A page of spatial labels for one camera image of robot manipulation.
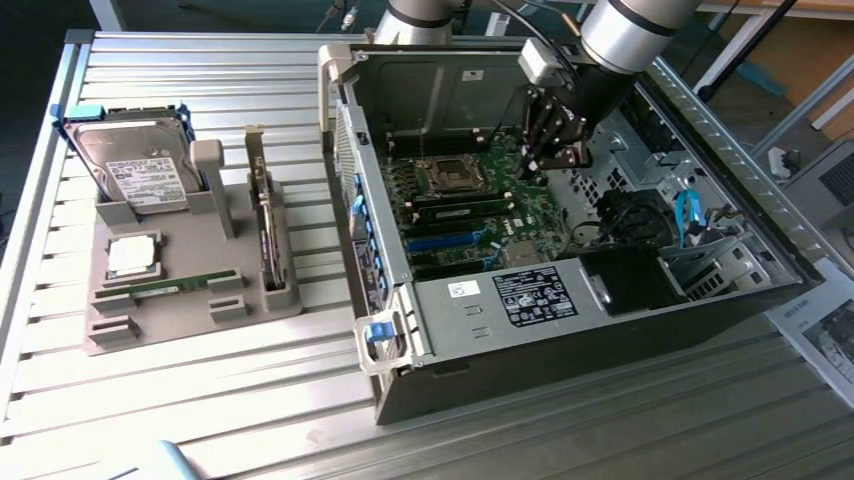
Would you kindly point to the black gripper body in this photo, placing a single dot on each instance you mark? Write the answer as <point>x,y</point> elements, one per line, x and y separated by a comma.
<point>601,97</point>

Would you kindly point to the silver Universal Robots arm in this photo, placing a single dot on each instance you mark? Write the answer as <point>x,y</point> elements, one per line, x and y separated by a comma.
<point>630,30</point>

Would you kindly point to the black installed RAM stick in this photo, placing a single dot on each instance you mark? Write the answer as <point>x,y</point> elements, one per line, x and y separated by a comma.
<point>461,208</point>

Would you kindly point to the green RAM stick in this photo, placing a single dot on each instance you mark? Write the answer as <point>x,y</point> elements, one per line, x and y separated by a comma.
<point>174,287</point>

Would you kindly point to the green motherboard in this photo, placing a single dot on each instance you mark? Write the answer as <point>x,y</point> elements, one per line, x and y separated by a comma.
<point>521,220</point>

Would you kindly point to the CPU socket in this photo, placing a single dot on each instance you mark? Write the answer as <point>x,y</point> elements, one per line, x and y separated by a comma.
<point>446,174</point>

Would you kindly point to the blue expansion slot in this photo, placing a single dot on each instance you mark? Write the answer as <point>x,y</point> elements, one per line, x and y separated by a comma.
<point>446,241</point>

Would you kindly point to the wooden desk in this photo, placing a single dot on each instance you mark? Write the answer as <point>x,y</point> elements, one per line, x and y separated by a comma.
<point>795,60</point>

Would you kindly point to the white power strip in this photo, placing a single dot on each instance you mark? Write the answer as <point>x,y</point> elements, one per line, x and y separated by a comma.
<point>784,161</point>

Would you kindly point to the silver power supply unit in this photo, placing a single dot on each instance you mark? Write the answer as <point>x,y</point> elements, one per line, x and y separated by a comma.
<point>454,312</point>

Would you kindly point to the grey computer box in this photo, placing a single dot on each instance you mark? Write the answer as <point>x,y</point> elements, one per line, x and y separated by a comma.
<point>828,185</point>

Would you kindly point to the open black PC case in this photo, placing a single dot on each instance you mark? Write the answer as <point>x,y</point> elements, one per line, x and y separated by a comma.
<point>601,360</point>

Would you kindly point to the graphics card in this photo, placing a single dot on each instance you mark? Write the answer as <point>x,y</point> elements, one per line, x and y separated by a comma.
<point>266,215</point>

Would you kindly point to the blue case latch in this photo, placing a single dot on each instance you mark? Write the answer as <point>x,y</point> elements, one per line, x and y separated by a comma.
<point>378,333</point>

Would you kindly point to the printed paper sheet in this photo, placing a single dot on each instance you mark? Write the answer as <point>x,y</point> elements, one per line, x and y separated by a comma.
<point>817,340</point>

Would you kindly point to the silver hard disk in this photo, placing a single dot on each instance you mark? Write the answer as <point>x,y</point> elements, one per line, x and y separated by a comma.
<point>137,165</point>

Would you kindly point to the silver CPU chip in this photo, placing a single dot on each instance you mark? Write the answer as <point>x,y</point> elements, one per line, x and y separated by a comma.
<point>134,256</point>

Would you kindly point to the grey parts rack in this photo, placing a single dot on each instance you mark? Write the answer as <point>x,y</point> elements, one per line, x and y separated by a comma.
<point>181,320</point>

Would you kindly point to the blue disk caddy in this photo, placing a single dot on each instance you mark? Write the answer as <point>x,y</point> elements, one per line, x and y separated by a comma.
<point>87,112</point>

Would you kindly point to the light blue object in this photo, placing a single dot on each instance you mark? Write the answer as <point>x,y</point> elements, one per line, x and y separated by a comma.
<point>157,462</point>

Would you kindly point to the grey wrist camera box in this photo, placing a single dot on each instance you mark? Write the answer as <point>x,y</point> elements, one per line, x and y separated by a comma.
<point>544,62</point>

